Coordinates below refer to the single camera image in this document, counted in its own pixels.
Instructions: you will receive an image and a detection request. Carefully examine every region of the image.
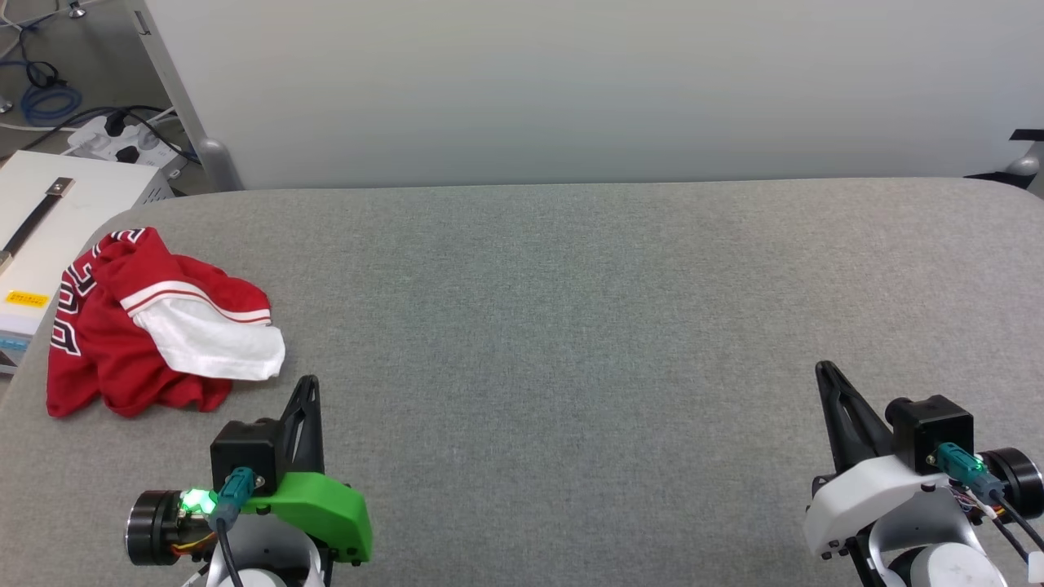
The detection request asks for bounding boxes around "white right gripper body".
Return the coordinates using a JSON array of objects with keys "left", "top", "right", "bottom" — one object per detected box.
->
[{"left": 803, "top": 446, "right": 1044, "bottom": 560}]

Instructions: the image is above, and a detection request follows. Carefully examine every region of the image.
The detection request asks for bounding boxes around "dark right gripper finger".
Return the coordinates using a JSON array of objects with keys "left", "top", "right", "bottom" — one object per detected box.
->
[
  {"left": 825, "top": 361, "right": 895, "bottom": 468},
  {"left": 815, "top": 360, "right": 858, "bottom": 476}
]

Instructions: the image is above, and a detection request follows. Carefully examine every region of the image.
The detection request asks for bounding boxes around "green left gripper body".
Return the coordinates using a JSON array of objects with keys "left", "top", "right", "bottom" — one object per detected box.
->
[{"left": 125, "top": 471, "right": 374, "bottom": 567}]

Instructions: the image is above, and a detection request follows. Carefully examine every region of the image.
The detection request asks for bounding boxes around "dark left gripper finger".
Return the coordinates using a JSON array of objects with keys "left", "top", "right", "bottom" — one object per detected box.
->
[
  {"left": 281, "top": 375, "right": 316, "bottom": 479},
  {"left": 306, "top": 375, "right": 325, "bottom": 475}
]

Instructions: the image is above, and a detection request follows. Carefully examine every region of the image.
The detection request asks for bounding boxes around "red and white basketball jersey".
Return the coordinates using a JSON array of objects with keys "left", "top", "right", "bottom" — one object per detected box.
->
[{"left": 46, "top": 227, "right": 286, "bottom": 419}]

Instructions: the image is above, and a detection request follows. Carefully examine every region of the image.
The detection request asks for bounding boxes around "grey metal partition foot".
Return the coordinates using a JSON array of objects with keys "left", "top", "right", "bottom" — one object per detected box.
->
[{"left": 194, "top": 137, "right": 244, "bottom": 193}]

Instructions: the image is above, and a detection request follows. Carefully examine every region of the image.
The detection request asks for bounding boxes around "white equipment box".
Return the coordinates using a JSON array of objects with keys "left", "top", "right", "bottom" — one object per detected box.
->
[{"left": 0, "top": 150, "right": 176, "bottom": 377}]

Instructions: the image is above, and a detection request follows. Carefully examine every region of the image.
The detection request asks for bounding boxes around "white power strip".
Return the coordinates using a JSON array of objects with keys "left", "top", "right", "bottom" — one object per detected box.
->
[{"left": 65, "top": 113, "right": 190, "bottom": 179}]

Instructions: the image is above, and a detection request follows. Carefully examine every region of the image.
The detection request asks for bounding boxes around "white partition panel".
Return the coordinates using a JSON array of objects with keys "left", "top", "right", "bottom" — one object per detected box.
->
[{"left": 129, "top": 0, "right": 1044, "bottom": 193}]

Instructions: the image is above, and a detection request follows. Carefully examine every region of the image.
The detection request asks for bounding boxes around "black power cable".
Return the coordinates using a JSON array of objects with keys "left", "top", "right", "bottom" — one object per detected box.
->
[{"left": 0, "top": 104, "right": 201, "bottom": 164}]

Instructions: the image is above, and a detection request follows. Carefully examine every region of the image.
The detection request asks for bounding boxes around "black strap handle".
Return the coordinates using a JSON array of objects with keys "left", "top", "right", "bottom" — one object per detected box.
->
[{"left": 0, "top": 177, "right": 76, "bottom": 274}]

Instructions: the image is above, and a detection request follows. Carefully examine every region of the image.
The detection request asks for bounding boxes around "blue coiled cable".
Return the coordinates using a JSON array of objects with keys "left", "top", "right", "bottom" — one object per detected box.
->
[{"left": 20, "top": 82, "right": 83, "bottom": 128}]

